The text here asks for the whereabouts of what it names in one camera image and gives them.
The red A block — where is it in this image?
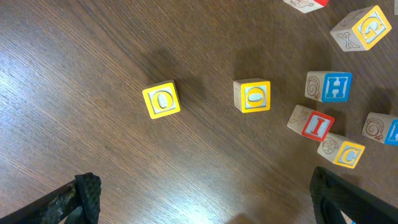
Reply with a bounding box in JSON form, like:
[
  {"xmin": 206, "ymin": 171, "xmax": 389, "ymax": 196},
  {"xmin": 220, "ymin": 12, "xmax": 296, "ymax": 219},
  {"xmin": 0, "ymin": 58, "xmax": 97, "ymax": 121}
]
[{"xmin": 283, "ymin": 0, "xmax": 329, "ymax": 14}]

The blue H block left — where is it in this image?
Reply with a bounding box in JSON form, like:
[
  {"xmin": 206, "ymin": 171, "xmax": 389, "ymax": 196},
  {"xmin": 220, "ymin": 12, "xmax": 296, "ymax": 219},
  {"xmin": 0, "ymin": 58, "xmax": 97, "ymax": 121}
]
[{"xmin": 305, "ymin": 71, "xmax": 353, "ymax": 103}]

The yellow C block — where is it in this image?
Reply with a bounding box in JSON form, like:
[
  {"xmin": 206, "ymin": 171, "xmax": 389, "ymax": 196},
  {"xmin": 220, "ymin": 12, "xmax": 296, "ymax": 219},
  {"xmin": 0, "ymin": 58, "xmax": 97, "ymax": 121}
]
[{"xmin": 317, "ymin": 133, "xmax": 365, "ymax": 169}]

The yellow G block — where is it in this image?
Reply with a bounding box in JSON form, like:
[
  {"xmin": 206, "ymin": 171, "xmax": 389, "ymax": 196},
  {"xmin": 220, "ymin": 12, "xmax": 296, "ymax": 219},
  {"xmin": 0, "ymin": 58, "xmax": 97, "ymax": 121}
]
[{"xmin": 330, "ymin": 5, "xmax": 392, "ymax": 52}]

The yellow o block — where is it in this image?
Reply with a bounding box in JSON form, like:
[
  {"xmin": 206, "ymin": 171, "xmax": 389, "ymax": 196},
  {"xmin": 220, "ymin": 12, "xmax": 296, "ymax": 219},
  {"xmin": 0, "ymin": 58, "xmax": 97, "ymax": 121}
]
[
  {"xmin": 142, "ymin": 80, "xmax": 181, "ymax": 119},
  {"xmin": 233, "ymin": 78, "xmax": 271, "ymax": 113}
]

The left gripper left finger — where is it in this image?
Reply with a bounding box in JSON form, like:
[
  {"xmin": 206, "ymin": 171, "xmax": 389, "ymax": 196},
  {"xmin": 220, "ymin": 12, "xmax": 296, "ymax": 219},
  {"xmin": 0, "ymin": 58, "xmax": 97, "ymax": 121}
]
[{"xmin": 1, "ymin": 172, "xmax": 101, "ymax": 224}]

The yellow O block lower left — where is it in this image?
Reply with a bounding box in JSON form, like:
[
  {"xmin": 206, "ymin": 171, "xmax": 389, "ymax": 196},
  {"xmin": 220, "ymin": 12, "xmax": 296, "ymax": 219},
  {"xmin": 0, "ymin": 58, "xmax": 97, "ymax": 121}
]
[{"xmin": 142, "ymin": 80, "xmax": 181, "ymax": 119}]

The red I block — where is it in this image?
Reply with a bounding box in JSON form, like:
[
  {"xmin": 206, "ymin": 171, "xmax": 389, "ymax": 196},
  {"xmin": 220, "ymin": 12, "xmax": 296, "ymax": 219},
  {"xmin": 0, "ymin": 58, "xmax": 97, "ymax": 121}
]
[{"xmin": 287, "ymin": 105, "xmax": 335, "ymax": 142}]

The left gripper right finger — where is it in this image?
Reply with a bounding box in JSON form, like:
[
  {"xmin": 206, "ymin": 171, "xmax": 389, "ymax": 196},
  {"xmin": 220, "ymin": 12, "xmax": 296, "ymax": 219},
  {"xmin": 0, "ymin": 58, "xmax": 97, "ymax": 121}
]
[{"xmin": 310, "ymin": 167, "xmax": 397, "ymax": 224}]

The blue h block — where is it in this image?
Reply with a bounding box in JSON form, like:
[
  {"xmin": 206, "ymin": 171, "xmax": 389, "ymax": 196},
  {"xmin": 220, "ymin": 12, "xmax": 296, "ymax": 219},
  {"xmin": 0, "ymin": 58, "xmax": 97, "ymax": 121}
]
[
  {"xmin": 362, "ymin": 113, "xmax": 397, "ymax": 146},
  {"xmin": 305, "ymin": 71, "xmax": 353, "ymax": 103}
]

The blue H block centre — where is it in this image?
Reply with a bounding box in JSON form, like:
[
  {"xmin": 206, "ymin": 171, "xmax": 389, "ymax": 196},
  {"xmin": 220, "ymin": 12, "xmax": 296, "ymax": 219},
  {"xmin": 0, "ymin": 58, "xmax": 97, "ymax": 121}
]
[{"xmin": 362, "ymin": 113, "xmax": 397, "ymax": 146}]

